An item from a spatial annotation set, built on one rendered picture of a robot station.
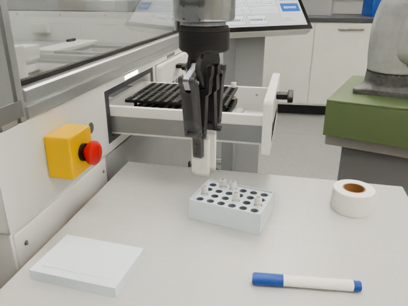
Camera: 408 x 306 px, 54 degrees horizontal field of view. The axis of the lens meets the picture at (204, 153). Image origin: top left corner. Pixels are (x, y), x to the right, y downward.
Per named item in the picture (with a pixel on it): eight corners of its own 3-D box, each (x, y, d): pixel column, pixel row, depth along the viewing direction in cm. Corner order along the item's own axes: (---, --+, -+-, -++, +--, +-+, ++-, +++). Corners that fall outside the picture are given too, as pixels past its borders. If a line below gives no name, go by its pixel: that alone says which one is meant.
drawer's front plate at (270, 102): (277, 115, 104) (280, 72, 100) (269, 156, 78) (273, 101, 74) (270, 114, 105) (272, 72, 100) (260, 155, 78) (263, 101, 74)
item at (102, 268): (144, 257, 58) (144, 248, 57) (116, 298, 50) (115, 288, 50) (68, 243, 61) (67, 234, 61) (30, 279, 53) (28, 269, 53)
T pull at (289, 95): (292, 95, 91) (293, 89, 90) (292, 103, 84) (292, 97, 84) (277, 94, 92) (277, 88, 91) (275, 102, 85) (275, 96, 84)
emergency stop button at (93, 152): (105, 159, 67) (103, 137, 66) (94, 169, 63) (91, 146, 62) (88, 158, 68) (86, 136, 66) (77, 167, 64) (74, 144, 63)
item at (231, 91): (237, 88, 98) (237, 86, 98) (225, 108, 82) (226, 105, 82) (230, 88, 99) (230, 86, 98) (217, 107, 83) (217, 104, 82)
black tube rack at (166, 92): (237, 112, 100) (237, 86, 98) (225, 134, 85) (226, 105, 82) (153, 106, 105) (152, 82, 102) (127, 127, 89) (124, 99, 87)
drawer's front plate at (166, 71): (189, 83, 139) (188, 51, 135) (163, 105, 113) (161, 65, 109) (184, 83, 140) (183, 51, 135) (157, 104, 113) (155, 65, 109)
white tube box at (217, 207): (273, 210, 70) (274, 191, 69) (259, 235, 63) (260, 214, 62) (208, 197, 75) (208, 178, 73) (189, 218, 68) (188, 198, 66)
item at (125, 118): (269, 110, 103) (271, 87, 100) (261, 146, 79) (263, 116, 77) (124, 101, 111) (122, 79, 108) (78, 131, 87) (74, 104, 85)
